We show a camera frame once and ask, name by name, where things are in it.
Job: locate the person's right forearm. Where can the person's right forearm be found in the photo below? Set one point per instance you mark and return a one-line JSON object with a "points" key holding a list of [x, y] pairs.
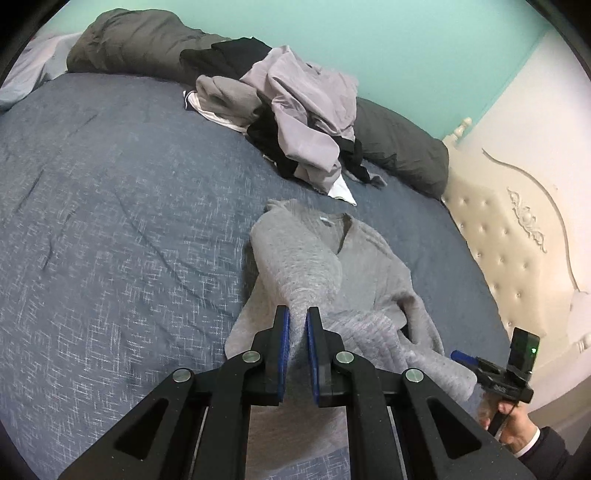
{"points": [[547, 452]]}

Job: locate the cream tufted headboard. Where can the cream tufted headboard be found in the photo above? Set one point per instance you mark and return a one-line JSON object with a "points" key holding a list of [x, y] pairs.
{"points": [[508, 240]]}

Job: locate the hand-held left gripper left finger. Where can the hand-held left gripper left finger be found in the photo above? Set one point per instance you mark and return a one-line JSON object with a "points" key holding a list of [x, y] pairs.
{"points": [[282, 350]]}

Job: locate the black garment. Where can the black garment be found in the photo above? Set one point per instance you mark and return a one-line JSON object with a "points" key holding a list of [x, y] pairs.
{"points": [[270, 138], [207, 60]]}

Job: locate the white garment with dark trim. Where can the white garment with dark trim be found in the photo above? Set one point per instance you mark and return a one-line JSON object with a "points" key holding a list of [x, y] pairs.
{"points": [[217, 119]]}

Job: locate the person's right hand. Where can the person's right hand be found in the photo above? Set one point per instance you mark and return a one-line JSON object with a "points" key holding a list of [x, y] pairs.
{"points": [[519, 429]]}

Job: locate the blue patterned bedspread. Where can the blue patterned bedspread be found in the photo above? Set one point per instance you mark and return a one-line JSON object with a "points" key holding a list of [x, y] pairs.
{"points": [[115, 230]]}

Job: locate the grey knit sweater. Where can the grey knit sweater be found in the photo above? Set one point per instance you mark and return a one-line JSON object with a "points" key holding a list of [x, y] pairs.
{"points": [[369, 277]]}

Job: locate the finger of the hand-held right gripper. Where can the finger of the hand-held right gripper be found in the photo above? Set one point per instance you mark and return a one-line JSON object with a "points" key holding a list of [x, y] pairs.
{"points": [[464, 357]]}

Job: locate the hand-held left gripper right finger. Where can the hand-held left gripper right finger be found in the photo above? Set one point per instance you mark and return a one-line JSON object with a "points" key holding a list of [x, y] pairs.
{"points": [[315, 355]]}

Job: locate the white cloth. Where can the white cloth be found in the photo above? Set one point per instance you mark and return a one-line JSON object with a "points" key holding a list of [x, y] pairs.
{"points": [[344, 191]]}

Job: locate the grey sweatshirt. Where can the grey sweatshirt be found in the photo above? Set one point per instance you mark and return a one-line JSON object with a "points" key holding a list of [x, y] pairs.
{"points": [[226, 97]]}

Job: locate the light blue bed sheet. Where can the light blue bed sheet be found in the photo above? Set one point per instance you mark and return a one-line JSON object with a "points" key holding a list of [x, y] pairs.
{"points": [[27, 74]]}

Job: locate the pile of clothes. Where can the pile of clothes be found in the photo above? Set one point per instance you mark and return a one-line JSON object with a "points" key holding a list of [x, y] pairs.
{"points": [[304, 92]]}

